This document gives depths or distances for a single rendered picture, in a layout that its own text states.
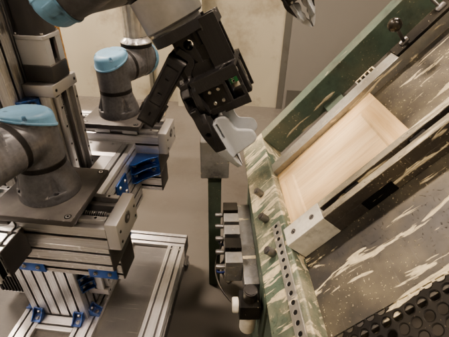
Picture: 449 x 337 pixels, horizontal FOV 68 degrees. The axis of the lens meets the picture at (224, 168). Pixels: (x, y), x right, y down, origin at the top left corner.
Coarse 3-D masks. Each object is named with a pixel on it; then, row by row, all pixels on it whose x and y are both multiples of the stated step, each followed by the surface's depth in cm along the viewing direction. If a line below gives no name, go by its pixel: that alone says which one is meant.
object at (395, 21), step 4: (392, 20) 90; (396, 20) 89; (400, 20) 89; (388, 24) 91; (392, 24) 90; (396, 24) 89; (400, 24) 90; (388, 28) 91; (392, 28) 90; (396, 28) 90; (400, 28) 90; (400, 32) 94; (400, 36) 95; (404, 40) 98; (408, 40) 98; (400, 44) 99; (404, 44) 98
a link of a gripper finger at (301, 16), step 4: (296, 4) 98; (292, 8) 99; (296, 8) 97; (300, 8) 99; (296, 12) 100; (300, 12) 100; (296, 16) 100; (300, 16) 96; (304, 16) 100; (300, 20) 101; (304, 20) 100; (308, 20) 101; (308, 24) 101
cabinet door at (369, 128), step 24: (360, 120) 101; (384, 120) 92; (312, 144) 114; (336, 144) 104; (360, 144) 95; (384, 144) 88; (288, 168) 118; (312, 168) 107; (336, 168) 98; (288, 192) 110; (312, 192) 101
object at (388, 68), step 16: (448, 16) 93; (432, 32) 95; (416, 48) 98; (384, 64) 102; (400, 64) 100; (368, 80) 105; (384, 80) 103; (352, 96) 107; (336, 112) 109; (320, 128) 112; (304, 144) 114; (288, 160) 118
